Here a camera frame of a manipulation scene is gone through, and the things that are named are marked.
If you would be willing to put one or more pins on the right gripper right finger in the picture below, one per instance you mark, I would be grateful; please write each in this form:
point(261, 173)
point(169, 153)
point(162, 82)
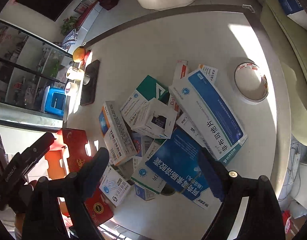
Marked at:
point(224, 186)

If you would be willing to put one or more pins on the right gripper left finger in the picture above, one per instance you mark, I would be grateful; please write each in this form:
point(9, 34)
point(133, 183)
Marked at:
point(81, 186)

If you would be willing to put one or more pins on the small white blue medicine box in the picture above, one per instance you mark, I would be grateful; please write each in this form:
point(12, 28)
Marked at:
point(114, 186)

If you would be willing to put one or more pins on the long blue white medicine box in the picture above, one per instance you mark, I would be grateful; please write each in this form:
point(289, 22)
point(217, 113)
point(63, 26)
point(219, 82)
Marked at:
point(219, 128)

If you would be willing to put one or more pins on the white orange blue medicine box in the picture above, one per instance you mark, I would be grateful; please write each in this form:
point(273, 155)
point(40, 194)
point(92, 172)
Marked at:
point(115, 134)

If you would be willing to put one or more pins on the white torn cardboard box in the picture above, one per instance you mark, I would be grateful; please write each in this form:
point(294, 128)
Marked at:
point(155, 120)

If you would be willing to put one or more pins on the small white orange medicine box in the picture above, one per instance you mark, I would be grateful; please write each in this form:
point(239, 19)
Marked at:
point(210, 72)

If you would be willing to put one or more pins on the red white Daktarin box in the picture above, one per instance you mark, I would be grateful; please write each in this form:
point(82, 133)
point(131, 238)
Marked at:
point(181, 71)

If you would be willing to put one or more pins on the person left hand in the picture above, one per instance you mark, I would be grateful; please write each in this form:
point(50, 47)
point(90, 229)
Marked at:
point(20, 197)

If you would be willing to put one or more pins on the red cardboard fruit box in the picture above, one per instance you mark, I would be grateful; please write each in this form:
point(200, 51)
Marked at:
point(68, 154)

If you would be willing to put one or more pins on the white power strip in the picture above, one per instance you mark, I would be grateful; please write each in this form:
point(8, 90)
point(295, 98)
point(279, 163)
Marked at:
point(295, 163)

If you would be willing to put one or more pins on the blue plastic stool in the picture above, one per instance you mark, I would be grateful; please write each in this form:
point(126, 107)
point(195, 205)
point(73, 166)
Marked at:
point(54, 101)

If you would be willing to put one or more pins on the black smartphone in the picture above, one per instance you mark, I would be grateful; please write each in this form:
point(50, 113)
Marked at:
point(89, 83)

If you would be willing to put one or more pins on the white tape roll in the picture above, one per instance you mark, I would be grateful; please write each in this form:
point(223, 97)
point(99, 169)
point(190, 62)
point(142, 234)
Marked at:
point(251, 83)

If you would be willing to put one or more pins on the orange fruit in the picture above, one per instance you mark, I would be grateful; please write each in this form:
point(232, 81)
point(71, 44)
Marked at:
point(79, 54)

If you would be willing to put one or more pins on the potted green plant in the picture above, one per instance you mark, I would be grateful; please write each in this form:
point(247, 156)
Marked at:
point(68, 25)

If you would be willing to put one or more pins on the beige sofa chair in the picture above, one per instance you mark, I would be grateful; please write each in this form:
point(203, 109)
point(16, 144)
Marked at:
point(289, 41)

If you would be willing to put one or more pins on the blue white paper bag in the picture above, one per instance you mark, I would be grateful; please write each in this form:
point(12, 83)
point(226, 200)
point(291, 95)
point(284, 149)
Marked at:
point(294, 10)

